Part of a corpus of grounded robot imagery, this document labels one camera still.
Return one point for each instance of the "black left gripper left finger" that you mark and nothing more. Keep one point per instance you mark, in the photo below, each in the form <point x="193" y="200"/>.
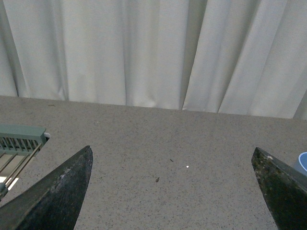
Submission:
<point x="54" y="202"/>

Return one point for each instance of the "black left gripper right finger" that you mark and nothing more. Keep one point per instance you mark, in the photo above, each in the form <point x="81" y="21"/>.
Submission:
<point x="284" y="190"/>

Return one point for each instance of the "blue cup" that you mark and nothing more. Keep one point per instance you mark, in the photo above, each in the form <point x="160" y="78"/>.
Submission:
<point x="301" y="163"/>

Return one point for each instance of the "green dish rack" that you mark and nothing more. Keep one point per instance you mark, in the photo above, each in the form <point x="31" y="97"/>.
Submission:
<point x="19" y="144"/>

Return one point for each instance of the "white curtain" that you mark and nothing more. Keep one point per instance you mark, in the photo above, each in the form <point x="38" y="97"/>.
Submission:
<point x="245" y="57"/>

